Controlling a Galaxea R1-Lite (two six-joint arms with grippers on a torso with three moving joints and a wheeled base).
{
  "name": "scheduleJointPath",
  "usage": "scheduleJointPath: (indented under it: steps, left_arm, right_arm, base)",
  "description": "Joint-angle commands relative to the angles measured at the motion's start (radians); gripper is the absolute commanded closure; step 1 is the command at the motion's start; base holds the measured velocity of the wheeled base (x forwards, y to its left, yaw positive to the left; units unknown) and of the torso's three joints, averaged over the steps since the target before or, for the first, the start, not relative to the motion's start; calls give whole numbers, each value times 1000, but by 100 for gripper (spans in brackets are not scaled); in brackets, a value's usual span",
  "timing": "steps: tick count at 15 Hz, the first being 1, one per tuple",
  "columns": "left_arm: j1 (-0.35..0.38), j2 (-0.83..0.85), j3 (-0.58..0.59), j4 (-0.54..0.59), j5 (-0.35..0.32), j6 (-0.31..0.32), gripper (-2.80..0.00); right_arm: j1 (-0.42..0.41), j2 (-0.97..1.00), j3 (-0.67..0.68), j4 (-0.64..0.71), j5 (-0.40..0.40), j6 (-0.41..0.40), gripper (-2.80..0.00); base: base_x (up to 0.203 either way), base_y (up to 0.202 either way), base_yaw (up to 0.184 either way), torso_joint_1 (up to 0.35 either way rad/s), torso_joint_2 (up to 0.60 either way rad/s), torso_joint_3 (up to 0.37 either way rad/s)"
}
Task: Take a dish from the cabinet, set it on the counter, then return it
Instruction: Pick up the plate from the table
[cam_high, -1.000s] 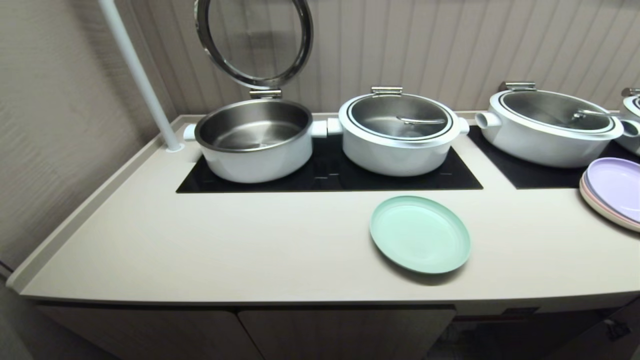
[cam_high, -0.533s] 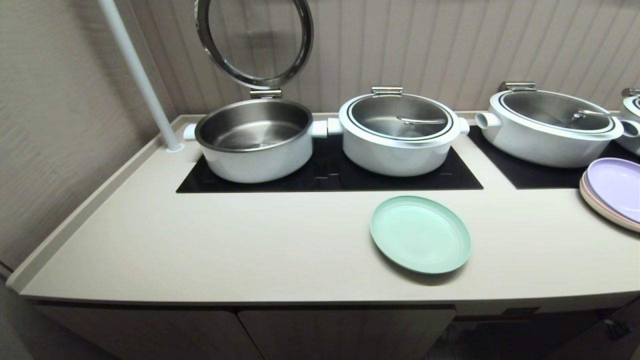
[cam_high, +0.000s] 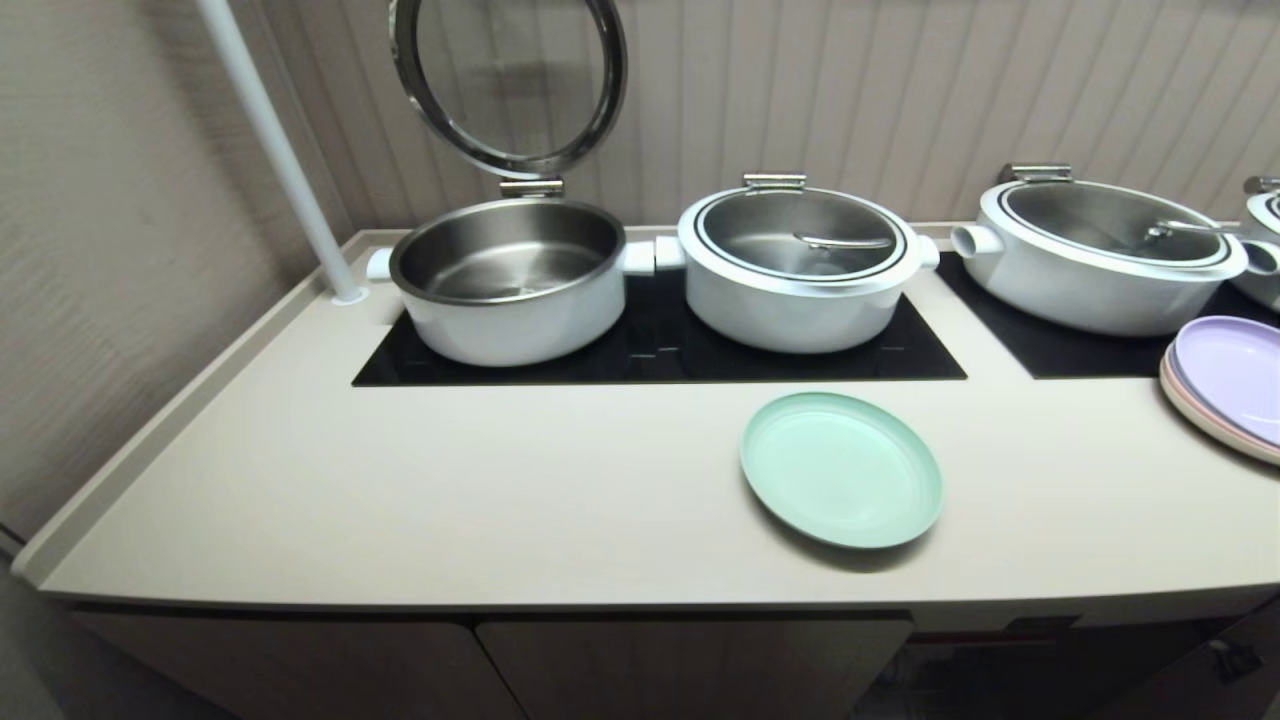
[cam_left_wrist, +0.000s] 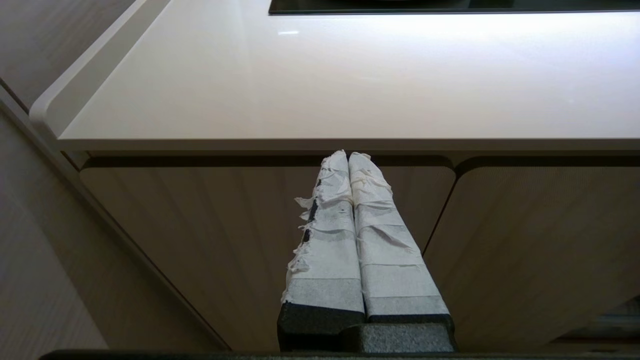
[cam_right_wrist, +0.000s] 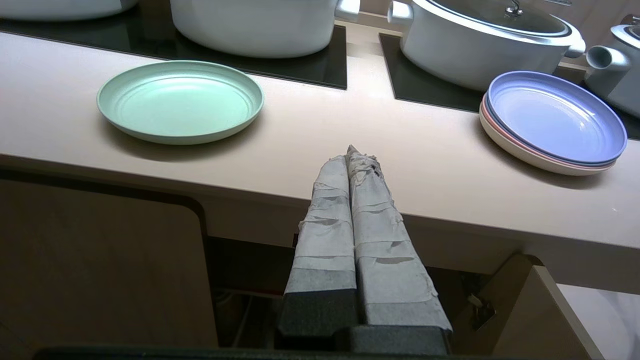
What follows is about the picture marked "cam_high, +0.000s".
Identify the beige counter cabinet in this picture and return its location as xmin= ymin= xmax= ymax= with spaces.
xmin=12 ymin=224 xmax=1280 ymax=720

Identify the open cabinet door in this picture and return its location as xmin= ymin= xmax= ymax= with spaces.
xmin=1088 ymin=598 xmax=1280 ymax=720

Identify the black induction hob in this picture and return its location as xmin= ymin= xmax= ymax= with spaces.
xmin=936 ymin=252 xmax=1280 ymax=380
xmin=352 ymin=270 xmax=968 ymax=388

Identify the open white chafing pot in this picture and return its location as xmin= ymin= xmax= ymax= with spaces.
xmin=366 ymin=197 xmax=657 ymax=368

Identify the green plate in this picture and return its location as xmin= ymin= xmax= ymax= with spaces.
xmin=740 ymin=391 xmax=945 ymax=550

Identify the round glass lid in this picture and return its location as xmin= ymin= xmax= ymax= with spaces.
xmin=389 ymin=0 xmax=629 ymax=181

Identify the white pole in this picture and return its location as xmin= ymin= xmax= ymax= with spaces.
xmin=196 ymin=0 xmax=369 ymax=305

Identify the stack of pastel plates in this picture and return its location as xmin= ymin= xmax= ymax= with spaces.
xmin=1159 ymin=345 xmax=1280 ymax=467

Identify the purple plate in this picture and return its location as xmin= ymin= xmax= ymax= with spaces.
xmin=1172 ymin=316 xmax=1280 ymax=447

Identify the glass lid with handle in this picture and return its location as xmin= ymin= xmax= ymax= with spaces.
xmin=1000 ymin=180 xmax=1237 ymax=267
xmin=694 ymin=187 xmax=909 ymax=283

